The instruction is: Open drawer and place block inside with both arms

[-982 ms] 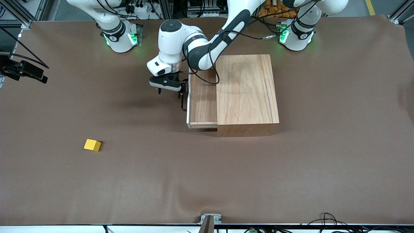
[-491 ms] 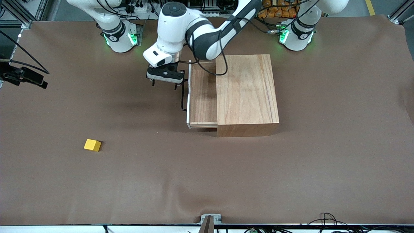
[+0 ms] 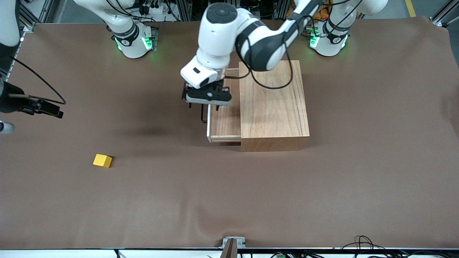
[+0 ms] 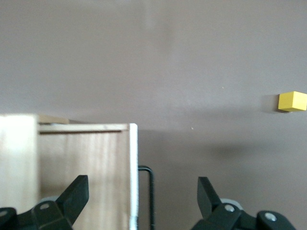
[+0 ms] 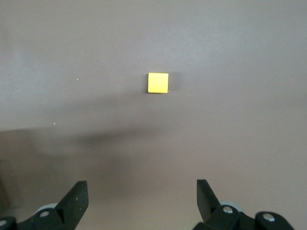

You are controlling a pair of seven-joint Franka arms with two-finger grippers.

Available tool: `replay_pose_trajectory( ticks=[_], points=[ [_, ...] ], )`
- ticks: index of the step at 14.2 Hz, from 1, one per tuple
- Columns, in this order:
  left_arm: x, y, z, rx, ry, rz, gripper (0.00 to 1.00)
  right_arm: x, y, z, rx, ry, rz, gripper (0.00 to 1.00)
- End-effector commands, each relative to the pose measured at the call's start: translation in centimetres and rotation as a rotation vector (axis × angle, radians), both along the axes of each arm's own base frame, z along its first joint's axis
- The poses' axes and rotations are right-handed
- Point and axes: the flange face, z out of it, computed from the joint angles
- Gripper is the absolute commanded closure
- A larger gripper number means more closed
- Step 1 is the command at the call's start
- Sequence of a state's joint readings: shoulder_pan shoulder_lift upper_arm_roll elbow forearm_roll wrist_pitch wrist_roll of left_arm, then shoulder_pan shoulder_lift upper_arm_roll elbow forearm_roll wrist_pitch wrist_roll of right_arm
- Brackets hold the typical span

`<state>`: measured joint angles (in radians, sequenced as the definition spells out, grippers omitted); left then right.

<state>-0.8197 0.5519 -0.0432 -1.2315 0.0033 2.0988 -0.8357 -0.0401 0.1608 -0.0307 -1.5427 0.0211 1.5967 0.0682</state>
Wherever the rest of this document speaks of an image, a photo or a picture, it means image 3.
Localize wooden drawer with white front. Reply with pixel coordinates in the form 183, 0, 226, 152
207, 67, 242, 143

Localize yellow block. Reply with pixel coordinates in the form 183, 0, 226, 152
93, 154, 113, 168

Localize light wooden cabinet box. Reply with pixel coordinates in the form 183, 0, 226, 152
239, 60, 311, 152

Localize brown table cover mat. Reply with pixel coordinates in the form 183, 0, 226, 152
0, 18, 459, 250

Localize orange lumpy objects pile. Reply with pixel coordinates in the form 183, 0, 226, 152
286, 0, 330, 21

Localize white power strip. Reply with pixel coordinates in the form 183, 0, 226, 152
138, 0, 164, 15

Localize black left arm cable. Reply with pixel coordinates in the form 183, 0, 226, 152
237, 0, 323, 90

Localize aluminium frame rail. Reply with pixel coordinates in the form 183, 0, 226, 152
18, 0, 54, 32
429, 0, 459, 27

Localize grey clamp bracket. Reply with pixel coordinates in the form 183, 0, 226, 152
222, 236, 246, 249

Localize brown camera post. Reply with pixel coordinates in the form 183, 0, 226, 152
220, 239, 238, 258

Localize black looped cable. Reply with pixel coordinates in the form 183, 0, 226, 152
341, 235, 387, 251

